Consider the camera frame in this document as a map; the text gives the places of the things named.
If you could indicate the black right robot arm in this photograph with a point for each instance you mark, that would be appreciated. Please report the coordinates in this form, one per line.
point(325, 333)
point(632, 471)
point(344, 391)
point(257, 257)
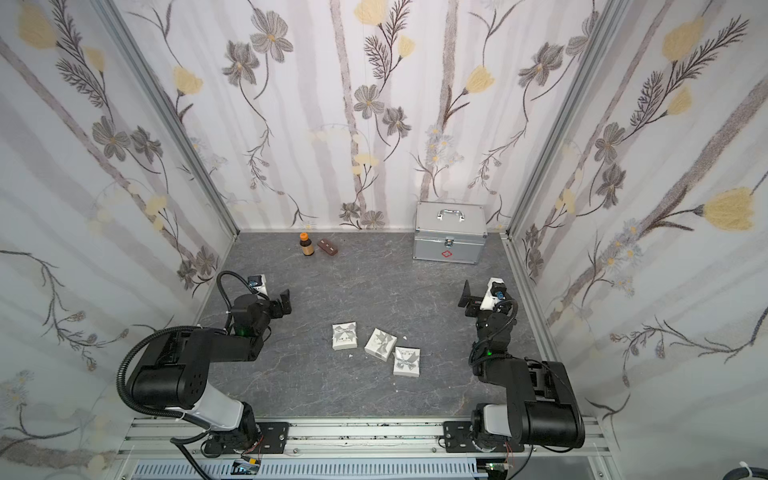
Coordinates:
point(540, 407)

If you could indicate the silver aluminium first aid case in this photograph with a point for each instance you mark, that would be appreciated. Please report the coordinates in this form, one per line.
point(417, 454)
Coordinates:
point(449, 232)

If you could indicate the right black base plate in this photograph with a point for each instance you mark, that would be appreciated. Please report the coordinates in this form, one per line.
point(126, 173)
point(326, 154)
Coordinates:
point(466, 437)

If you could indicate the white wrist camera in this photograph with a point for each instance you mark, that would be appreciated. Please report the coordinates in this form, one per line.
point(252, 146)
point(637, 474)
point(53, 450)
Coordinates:
point(496, 293)
point(257, 285)

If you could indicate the small dark red box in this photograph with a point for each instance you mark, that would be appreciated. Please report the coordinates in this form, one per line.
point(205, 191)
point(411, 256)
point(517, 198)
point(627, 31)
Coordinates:
point(327, 246)

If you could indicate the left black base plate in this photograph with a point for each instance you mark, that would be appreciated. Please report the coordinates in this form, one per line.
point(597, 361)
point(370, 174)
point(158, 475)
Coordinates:
point(263, 437)

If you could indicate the white bow jewelry box left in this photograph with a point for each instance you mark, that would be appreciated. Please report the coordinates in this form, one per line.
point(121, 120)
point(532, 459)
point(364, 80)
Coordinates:
point(344, 336)

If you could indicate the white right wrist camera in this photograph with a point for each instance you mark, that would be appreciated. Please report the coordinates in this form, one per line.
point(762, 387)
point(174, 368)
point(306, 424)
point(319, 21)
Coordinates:
point(496, 293)

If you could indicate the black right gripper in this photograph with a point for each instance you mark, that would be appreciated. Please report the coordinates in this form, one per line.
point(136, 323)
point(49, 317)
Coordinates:
point(475, 303)

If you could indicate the brown bottle orange cap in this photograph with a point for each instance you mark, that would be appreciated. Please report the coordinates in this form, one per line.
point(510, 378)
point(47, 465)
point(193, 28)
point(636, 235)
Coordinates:
point(306, 244)

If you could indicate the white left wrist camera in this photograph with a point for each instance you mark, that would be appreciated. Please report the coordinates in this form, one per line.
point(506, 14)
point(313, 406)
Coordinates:
point(257, 285)

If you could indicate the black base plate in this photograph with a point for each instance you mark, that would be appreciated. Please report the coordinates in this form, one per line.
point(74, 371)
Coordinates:
point(263, 437)
point(466, 437)

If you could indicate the white bow jewelry box middle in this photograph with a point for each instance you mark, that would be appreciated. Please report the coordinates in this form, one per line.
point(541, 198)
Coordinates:
point(380, 344)

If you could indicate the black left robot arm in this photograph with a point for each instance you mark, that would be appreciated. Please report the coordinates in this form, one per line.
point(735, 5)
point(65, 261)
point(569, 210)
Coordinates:
point(166, 374)

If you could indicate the small green circuit board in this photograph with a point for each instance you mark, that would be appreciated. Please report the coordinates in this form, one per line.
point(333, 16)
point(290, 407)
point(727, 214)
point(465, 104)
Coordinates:
point(246, 467)

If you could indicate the white jewelry box lid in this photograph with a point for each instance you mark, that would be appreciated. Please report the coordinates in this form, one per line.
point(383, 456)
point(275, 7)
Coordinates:
point(407, 362)

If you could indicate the aluminium mounting rail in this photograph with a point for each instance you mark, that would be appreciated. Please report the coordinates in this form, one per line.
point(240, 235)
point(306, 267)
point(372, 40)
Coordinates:
point(146, 451)

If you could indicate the white bow jewelry box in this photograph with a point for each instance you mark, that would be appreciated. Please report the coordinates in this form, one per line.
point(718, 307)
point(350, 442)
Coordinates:
point(380, 344)
point(344, 336)

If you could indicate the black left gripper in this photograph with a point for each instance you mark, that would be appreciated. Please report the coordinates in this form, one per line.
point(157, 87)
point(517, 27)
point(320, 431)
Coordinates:
point(278, 303)

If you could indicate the white slotted cable duct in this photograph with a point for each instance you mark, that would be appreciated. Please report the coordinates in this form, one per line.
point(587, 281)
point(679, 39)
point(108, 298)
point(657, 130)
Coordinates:
point(413, 468)

